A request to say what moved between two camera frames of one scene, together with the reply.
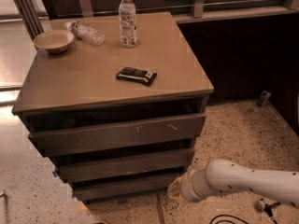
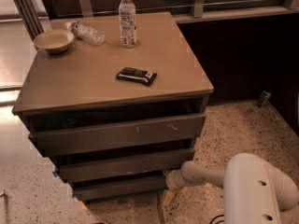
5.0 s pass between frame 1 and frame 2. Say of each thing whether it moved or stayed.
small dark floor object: stayed
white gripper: moved
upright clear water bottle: stayed
